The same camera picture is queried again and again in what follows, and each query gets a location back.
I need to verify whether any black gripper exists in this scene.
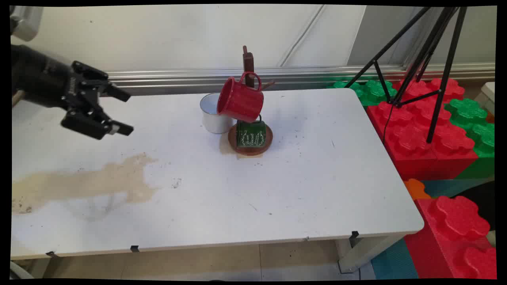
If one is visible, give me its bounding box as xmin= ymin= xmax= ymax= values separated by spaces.
xmin=11 ymin=44 xmax=134 ymax=140

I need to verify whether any red enamel mug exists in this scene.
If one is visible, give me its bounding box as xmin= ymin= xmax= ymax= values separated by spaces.
xmin=217 ymin=72 xmax=265 ymax=124

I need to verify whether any white enamel mug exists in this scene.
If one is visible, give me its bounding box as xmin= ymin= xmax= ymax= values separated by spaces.
xmin=200 ymin=93 xmax=234 ymax=134

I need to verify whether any brown wooden mug tree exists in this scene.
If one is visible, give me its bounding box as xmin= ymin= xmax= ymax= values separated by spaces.
xmin=228 ymin=46 xmax=276 ymax=156

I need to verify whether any green enamel mug with lettering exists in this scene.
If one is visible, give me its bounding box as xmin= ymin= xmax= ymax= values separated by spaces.
xmin=236 ymin=115 xmax=267 ymax=148

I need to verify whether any green foam block with studs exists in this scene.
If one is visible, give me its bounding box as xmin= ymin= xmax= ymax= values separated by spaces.
xmin=444 ymin=98 xmax=496 ymax=179
xmin=327 ymin=78 xmax=398 ymax=106

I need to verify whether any white table leg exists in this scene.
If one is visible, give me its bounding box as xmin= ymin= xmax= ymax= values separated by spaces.
xmin=336 ymin=234 xmax=405 ymax=274

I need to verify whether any large red foam block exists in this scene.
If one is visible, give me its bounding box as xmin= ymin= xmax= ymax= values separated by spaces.
xmin=366 ymin=99 xmax=479 ymax=181

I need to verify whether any orange foam block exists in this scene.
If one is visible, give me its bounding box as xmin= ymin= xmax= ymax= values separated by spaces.
xmin=404 ymin=178 xmax=432 ymax=200

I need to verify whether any teal foam floor mat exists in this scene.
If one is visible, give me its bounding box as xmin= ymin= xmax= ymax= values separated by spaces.
xmin=370 ymin=237 xmax=419 ymax=279

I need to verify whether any black tripod stand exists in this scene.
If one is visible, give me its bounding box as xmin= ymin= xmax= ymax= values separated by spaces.
xmin=344 ymin=6 xmax=468 ymax=144

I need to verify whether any red foam block behind tripod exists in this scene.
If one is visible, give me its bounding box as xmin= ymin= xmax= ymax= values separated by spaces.
xmin=396 ymin=71 xmax=466 ymax=104

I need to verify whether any red foam block with studs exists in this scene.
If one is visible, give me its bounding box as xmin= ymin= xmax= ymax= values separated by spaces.
xmin=404 ymin=196 xmax=497 ymax=279

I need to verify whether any white box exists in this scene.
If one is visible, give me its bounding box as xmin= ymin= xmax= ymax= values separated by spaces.
xmin=473 ymin=82 xmax=496 ymax=115

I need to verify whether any aluminium wall rail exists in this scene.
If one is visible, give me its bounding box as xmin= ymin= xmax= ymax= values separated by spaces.
xmin=104 ymin=63 xmax=496 ymax=96

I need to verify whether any white wall cable conduit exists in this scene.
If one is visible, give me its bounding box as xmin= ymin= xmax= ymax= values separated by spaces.
xmin=277 ymin=5 xmax=337 ymax=68

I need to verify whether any thin black tripod cable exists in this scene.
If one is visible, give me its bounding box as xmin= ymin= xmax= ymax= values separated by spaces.
xmin=382 ymin=104 xmax=395 ymax=145

